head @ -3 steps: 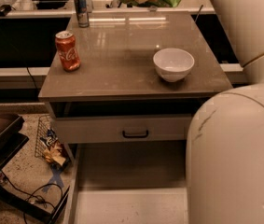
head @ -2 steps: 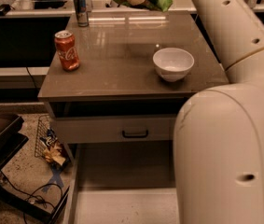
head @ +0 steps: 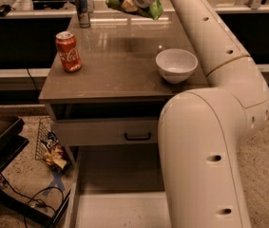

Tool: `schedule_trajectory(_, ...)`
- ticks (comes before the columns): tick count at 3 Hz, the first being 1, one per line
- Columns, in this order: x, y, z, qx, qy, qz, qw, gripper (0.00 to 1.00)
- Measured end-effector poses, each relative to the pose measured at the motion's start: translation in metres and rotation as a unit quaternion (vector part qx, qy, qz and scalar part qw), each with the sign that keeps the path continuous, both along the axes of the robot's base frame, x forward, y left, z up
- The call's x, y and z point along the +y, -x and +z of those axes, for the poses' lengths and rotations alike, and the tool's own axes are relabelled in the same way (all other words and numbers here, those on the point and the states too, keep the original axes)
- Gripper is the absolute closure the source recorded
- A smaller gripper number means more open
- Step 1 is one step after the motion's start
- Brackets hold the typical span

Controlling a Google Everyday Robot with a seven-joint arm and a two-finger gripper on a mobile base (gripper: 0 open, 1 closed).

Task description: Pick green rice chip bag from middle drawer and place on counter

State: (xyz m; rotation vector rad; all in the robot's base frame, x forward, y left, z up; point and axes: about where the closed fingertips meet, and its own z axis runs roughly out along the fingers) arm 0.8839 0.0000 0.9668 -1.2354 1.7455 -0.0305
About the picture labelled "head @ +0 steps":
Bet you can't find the green rice chip bag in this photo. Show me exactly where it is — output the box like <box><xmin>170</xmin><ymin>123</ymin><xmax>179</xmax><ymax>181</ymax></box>
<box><xmin>106</xmin><ymin>0</ymin><xmax>163</xmax><ymax>20</ymax></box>

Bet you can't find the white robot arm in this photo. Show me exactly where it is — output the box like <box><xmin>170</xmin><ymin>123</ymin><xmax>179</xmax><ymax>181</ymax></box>
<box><xmin>134</xmin><ymin>0</ymin><xmax>269</xmax><ymax>228</ymax></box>

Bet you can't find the grey drawer cabinet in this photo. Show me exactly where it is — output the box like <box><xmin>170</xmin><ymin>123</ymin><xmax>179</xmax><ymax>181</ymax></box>
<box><xmin>38</xmin><ymin>11</ymin><xmax>211</xmax><ymax>228</ymax></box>

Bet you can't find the blue snack bag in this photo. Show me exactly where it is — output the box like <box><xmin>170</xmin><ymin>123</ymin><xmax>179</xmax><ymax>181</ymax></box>
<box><xmin>40</xmin><ymin>131</ymin><xmax>58</xmax><ymax>151</ymax></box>

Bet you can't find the yellow crumpled snack bag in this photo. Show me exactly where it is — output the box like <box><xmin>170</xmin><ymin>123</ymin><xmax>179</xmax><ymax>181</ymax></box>
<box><xmin>44</xmin><ymin>144</ymin><xmax>67</xmax><ymax>170</ymax></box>

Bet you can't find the open middle drawer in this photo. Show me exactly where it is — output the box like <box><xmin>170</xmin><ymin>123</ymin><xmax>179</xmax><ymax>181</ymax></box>
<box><xmin>64</xmin><ymin>144</ymin><xmax>171</xmax><ymax>228</ymax></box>

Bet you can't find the blue silver energy drink can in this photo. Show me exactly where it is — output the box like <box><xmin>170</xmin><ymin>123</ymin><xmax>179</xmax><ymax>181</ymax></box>
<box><xmin>74</xmin><ymin>0</ymin><xmax>90</xmax><ymax>28</ymax></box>

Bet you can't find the orange Coca-Cola can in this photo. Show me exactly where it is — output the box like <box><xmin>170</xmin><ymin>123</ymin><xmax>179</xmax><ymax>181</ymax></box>
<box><xmin>56</xmin><ymin>30</ymin><xmax>82</xmax><ymax>73</ymax></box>

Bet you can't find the white ceramic bowl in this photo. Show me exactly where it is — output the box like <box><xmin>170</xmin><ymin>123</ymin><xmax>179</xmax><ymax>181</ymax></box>
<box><xmin>156</xmin><ymin>48</ymin><xmax>198</xmax><ymax>84</ymax></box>

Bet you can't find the black tray stand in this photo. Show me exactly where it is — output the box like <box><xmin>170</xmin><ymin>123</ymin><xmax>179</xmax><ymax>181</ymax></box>
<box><xmin>0</xmin><ymin>116</ymin><xmax>69</xmax><ymax>228</ymax></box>

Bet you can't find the top drawer with black handle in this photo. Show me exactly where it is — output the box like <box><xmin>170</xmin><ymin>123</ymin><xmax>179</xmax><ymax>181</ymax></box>
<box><xmin>51</xmin><ymin>118</ymin><xmax>158</xmax><ymax>146</ymax></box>

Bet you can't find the wire mesh basket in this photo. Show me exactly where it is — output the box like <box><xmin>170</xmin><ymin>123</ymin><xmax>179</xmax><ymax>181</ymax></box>
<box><xmin>35</xmin><ymin>117</ymin><xmax>51</xmax><ymax>162</ymax></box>

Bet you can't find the black floor cable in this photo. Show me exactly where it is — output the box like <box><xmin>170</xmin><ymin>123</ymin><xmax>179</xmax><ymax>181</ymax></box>
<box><xmin>0</xmin><ymin>171</ymin><xmax>66</xmax><ymax>228</ymax></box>

